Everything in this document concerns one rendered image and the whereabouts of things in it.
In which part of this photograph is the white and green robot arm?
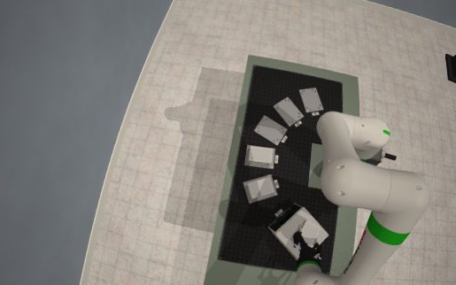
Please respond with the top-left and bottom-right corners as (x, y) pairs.
(294, 112), (430, 285)

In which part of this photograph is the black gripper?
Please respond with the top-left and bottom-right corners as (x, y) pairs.
(293, 227), (322, 259)

